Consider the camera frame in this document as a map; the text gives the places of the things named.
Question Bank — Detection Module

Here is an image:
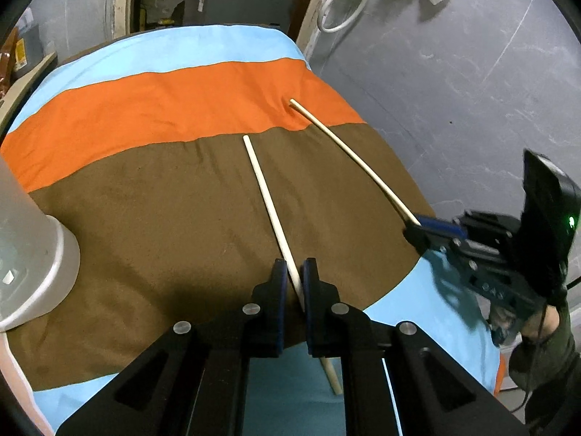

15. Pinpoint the wooden door frame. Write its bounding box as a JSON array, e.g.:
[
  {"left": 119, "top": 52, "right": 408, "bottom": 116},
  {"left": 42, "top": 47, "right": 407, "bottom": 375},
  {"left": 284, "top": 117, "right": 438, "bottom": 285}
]
[{"left": 111, "top": 0, "right": 348, "bottom": 57}]

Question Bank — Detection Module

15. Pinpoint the wooden chopstick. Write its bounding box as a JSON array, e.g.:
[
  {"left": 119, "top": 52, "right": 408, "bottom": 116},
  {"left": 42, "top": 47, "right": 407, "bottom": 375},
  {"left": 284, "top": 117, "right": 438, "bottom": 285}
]
[
  {"left": 289, "top": 98, "right": 421, "bottom": 226},
  {"left": 243, "top": 135, "right": 342, "bottom": 395}
]

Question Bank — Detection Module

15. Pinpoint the white plastic utensil basket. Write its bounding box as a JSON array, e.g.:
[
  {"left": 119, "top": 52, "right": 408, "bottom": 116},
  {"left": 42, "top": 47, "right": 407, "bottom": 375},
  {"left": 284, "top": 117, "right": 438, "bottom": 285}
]
[{"left": 0, "top": 154, "right": 81, "bottom": 332}]

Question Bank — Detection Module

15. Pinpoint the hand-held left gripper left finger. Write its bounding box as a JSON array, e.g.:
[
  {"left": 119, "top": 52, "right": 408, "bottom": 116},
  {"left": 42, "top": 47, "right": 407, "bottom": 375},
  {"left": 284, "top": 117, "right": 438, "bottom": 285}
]
[{"left": 59, "top": 257, "right": 288, "bottom": 436}]

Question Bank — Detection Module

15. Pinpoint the blue orange brown striped cloth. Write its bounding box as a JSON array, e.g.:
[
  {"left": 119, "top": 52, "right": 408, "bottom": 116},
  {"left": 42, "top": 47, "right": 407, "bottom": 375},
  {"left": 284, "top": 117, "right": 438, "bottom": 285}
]
[{"left": 0, "top": 25, "right": 505, "bottom": 436}]

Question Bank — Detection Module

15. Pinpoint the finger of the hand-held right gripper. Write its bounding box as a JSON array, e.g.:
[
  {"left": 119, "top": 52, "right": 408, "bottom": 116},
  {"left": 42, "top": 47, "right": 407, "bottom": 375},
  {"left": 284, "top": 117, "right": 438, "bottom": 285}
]
[
  {"left": 418, "top": 211, "right": 523, "bottom": 248},
  {"left": 403, "top": 226, "right": 513, "bottom": 282}
]

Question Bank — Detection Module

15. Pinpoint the person's right forearm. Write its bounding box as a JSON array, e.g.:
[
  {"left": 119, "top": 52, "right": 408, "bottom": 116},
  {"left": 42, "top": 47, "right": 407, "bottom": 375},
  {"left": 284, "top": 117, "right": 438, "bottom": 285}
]
[{"left": 507, "top": 303, "right": 581, "bottom": 436}]

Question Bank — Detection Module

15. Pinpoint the plastic cooking oil bottle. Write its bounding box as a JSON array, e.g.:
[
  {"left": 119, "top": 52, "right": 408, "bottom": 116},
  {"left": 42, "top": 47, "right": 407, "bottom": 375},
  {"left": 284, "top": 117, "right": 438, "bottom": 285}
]
[{"left": 13, "top": 32, "right": 29, "bottom": 73}]

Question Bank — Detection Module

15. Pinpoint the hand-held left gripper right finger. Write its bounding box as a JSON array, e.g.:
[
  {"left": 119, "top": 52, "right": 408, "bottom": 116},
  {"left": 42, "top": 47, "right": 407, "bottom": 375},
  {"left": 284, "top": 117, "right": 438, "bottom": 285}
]
[{"left": 302, "top": 257, "right": 530, "bottom": 436}]

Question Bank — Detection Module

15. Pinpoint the grey cabinet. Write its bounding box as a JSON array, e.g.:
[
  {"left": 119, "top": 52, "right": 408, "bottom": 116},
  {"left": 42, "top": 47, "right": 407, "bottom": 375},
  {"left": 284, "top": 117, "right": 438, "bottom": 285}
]
[{"left": 183, "top": 0, "right": 301, "bottom": 29}]

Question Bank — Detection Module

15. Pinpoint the beige kitchen counter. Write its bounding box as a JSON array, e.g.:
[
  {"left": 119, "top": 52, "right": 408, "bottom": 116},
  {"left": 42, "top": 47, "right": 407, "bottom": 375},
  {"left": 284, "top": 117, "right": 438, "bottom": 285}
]
[{"left": 0, "top": 51, "right": 59, "bottom": 136}]

